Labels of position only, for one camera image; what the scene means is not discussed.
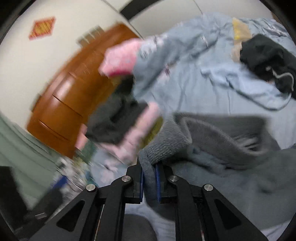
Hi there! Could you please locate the brown wooden headboard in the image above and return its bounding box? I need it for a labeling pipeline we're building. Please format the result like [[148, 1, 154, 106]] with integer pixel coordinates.
[[27, 23, 136, 158]]

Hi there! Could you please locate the white wardrobe with black stripe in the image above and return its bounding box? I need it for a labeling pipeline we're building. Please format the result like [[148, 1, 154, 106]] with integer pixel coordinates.
[[104, 0, 273, 37]]

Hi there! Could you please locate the pink fluffy pillow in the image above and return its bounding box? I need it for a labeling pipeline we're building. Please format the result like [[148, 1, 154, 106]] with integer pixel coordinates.
[[98, 38, 144, 77]]

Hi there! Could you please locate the grey wall switch panel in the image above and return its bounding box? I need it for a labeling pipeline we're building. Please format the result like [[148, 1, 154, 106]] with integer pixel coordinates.
[[76, 26, 104, 48]]

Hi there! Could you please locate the light blue shirt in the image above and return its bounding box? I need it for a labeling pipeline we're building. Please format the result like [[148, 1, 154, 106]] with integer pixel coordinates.
[[200, 62, 292, 110]]

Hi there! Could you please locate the blue floral bed duvet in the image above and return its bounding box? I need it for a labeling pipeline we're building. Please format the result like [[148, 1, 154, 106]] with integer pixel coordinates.
[[86, 14, 295, 240]]

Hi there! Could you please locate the red diamond wall decoration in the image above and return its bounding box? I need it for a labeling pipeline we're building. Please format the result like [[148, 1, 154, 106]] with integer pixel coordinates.
[[29, 16, 56, 40]]

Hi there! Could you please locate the black fleece hoodie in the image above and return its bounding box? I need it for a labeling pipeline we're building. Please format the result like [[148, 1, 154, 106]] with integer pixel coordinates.
[[240, 34, 295, 98]]

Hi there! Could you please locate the yellow beige garment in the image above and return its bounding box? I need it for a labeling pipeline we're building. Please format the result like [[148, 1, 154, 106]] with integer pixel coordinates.
[[231, 18, 252, 62]]

